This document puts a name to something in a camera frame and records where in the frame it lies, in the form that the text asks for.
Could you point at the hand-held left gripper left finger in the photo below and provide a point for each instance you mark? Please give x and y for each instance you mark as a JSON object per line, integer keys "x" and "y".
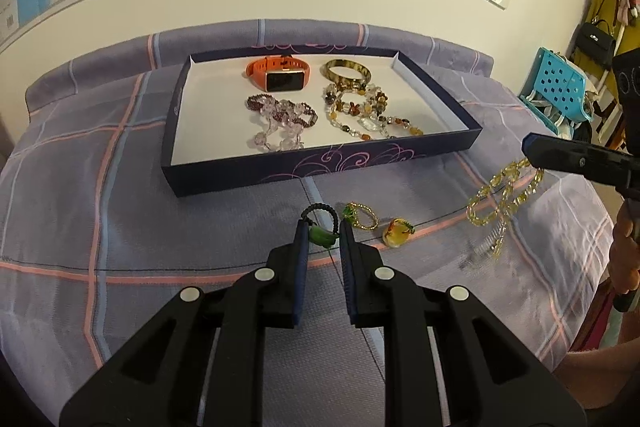
{"x": 301, "y": 272}

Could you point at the person's right hand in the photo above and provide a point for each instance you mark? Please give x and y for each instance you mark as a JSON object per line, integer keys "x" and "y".
{"x": 626, "y": 252}

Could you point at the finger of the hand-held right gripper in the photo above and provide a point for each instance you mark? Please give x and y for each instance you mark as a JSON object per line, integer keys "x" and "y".
{"x": 575, "y": 159}

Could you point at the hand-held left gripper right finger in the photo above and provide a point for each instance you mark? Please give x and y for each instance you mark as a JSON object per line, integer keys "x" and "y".
{"x": 346, "y": 272}

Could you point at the amber pendant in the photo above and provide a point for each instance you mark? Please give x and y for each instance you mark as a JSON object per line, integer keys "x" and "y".
{"x": 397, "y": 234}

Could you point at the pink plush toy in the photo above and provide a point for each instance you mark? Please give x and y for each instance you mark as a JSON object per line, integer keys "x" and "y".
{"x": 627, "y": 2}

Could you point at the tortoiseshell bangle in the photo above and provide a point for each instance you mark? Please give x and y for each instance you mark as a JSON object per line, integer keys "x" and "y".
{"x": 331, "y": 76}

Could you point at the orange smartwatch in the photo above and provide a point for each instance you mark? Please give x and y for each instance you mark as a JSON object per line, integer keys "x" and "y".
{"x": 280, "y": 79}

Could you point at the pink plastic tub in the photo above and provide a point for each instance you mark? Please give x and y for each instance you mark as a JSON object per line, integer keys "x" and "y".
{"x": 600, "y": 377}

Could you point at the navy jewelry box tray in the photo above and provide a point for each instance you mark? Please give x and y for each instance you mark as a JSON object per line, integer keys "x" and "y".
{"x": 210, "y": 127}

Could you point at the turquoise plastic basket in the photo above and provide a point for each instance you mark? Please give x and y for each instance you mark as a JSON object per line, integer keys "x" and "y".
{"x": 555, "y": 87}

